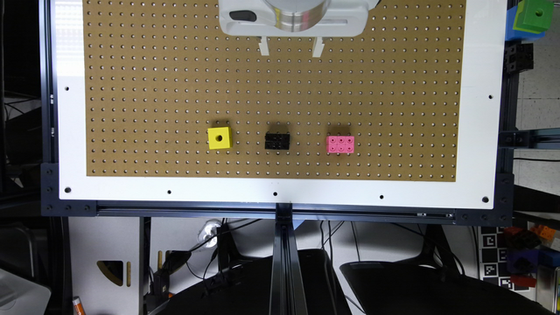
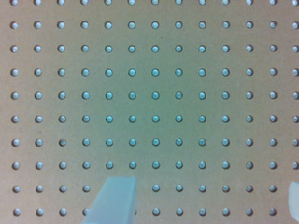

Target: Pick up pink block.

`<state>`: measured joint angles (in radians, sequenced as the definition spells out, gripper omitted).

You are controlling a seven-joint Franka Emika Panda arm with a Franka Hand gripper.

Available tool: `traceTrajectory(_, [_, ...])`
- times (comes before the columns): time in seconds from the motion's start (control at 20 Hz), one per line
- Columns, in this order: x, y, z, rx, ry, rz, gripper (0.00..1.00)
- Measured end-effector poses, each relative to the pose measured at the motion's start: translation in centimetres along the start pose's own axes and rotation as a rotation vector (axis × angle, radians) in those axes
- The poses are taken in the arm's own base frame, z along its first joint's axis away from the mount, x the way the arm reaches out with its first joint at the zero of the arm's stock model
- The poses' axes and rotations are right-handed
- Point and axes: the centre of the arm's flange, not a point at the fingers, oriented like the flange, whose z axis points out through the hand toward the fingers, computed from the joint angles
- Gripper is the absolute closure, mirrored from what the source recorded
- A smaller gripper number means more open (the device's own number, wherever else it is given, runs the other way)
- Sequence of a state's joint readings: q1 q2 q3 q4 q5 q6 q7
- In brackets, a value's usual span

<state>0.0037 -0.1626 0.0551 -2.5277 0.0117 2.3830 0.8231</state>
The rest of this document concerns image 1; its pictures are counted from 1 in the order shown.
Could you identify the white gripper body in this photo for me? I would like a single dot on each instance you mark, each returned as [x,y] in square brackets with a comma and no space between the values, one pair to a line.
[300,18]

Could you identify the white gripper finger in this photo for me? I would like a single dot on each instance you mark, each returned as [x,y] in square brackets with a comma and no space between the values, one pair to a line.
[317,47]
[263,46]

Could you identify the pink lego block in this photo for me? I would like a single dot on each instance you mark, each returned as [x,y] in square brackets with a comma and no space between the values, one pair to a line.
[340,144]

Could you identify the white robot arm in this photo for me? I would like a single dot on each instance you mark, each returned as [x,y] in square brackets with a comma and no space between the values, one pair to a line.
[316,19]

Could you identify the black lego block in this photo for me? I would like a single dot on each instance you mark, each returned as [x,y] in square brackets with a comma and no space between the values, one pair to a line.
[277,141]

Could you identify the blue block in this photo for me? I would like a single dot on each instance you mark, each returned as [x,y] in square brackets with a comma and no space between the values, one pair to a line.
[515,35]

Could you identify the yellow cube with hole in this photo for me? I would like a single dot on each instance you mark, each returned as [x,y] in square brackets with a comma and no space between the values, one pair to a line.
[220,138]

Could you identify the brown pegboard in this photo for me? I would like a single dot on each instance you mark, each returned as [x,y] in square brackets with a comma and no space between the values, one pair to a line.
[159,74]

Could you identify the green cube with hole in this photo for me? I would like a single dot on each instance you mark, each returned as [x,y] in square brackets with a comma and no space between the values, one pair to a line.
[533,16]

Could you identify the black chair left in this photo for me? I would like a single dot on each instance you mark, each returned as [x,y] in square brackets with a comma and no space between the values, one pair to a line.
[245,290]

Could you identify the black chair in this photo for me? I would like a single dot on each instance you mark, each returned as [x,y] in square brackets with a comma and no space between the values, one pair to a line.
[401,289]
[245,290]

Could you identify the white cabinet panel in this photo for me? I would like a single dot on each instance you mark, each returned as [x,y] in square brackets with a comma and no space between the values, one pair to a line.
[107,264]

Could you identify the black chair right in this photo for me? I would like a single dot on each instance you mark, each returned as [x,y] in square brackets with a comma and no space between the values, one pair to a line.
[401,289]

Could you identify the black white marker sheet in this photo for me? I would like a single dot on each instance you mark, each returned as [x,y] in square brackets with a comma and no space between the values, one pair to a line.
[493,257]

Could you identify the pile of coloured blocks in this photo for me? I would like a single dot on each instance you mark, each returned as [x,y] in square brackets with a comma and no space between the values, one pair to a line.
[529,249]

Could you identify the orange tube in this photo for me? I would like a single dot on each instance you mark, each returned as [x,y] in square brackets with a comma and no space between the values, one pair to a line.
[78,306]

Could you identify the black block on frame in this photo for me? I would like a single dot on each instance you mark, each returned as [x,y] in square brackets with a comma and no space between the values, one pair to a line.
[519,57]

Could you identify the black aluminium frame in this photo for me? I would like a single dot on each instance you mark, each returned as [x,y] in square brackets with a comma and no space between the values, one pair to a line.
[471,197]

